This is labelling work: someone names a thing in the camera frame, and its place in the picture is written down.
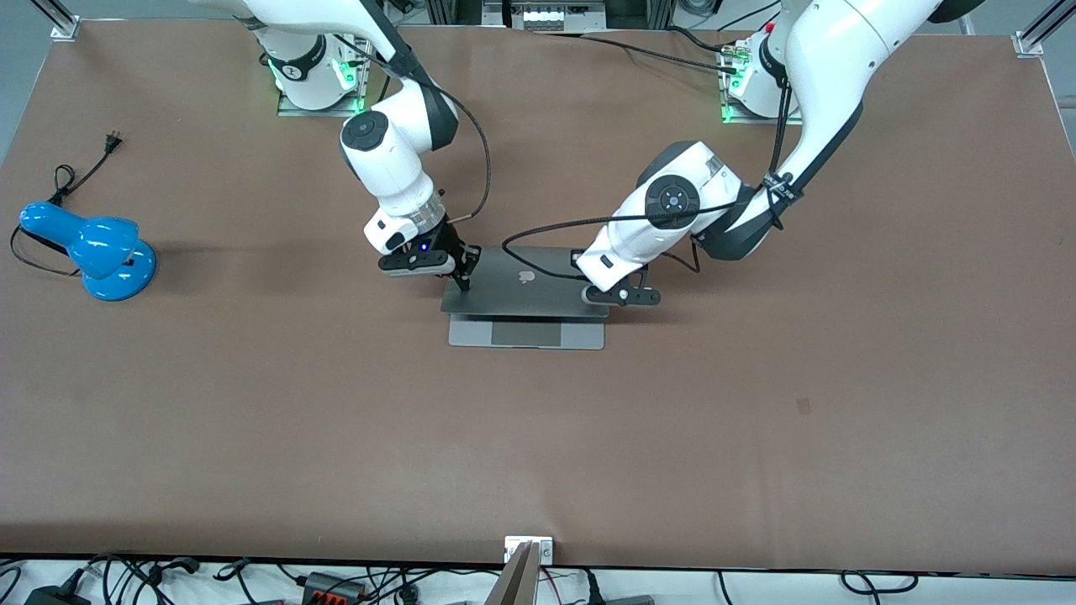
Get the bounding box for grey laptop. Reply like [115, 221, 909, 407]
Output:
[440, 245, 612, 350]

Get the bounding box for white power strip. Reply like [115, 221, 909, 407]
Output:
[509, 0, 593, 31]

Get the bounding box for black and orange connector block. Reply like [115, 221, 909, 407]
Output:
[298, 571, 368, 602]

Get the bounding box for black power adapter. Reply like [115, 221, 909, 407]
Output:
[25, 582, 89, 605]

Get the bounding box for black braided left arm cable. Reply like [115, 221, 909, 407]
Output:
[502, 80, 796, 282]

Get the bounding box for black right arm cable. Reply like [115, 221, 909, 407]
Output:
[332, 29, 493, 224]

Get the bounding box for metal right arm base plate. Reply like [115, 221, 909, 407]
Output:
[277, 38, 372, 117]

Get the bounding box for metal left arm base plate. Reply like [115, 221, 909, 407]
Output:
[720, 50, 810, 126]

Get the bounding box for black cable to arm base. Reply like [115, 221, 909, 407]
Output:
[538, 30, 745, 75]

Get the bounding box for white table edge bracket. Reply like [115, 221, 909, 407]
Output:
[504, 536, 554, 566]

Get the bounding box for grey metal camera post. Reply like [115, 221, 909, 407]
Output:
[483, 542, 539, 605]

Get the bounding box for black lamp cord with plug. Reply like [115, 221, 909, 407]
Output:
[10, 132, 124, 278]

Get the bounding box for black tangled floor cables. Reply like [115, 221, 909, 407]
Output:
[84, 552, 203, 605]

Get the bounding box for black looped floor cable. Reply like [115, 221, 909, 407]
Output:
[841, 571, 919, 595]

